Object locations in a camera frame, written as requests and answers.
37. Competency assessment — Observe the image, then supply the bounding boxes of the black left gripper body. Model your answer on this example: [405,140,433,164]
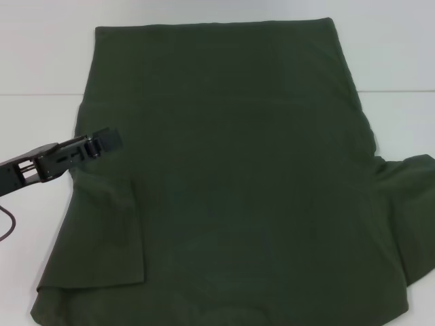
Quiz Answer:
[0,143,59,198]

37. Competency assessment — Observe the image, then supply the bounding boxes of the dark green t-shirt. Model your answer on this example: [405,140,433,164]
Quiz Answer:
[29,16,435,326]

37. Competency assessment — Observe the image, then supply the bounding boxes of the dark cable with silver plug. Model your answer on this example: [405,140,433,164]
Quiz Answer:
[0,204,17,242]

